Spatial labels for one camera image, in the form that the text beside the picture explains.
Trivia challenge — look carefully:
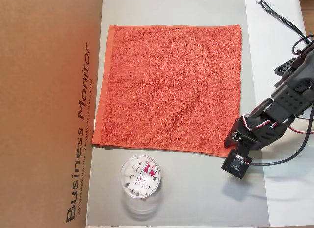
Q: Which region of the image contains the black camera cable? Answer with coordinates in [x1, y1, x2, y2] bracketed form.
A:
[250, 110, 314, 166]

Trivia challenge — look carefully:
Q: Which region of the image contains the grey table mat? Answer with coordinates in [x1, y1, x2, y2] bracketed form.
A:
[85, 0, 270, 227]

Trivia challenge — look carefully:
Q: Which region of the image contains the red white paper label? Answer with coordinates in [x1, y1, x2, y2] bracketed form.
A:
[137, 161, 158, 187]

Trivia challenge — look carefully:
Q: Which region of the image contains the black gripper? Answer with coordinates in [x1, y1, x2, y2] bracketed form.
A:
[224, 116, 259, 152]

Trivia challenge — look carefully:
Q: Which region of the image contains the clear plastic jar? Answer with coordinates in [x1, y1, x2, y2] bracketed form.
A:
[119, 154, 165, 220]

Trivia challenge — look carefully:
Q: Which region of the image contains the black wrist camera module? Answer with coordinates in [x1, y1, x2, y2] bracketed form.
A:
[221, 145, 253, 180]

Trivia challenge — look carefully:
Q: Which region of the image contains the orange terry towel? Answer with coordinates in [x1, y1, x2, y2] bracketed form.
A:
[91, 24, 243, 158]

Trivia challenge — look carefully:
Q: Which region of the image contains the Business Monitor cardboard box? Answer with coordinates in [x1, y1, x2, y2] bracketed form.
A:
[0, 0, 104, 228]

